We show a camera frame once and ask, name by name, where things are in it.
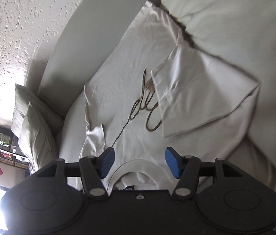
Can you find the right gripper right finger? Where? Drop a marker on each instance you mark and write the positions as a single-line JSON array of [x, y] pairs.
[[186, 170]]

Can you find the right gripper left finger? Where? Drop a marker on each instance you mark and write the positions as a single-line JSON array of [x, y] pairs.
[[93, 170]]

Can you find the white t-shirt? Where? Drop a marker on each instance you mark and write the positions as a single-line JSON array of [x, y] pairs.
[[155, 91]]

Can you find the front grey throw pillow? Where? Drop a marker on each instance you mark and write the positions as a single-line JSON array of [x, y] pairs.
[[36, 141]]

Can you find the grey throw pillow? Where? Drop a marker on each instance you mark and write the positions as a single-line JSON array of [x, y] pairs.
[[23, 98], [36, 141]]

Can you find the rear grey throw pillow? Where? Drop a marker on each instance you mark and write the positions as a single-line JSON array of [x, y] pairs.
[[23, 98]]

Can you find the grey sofa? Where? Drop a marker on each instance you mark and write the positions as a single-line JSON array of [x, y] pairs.
[[90, 36]]

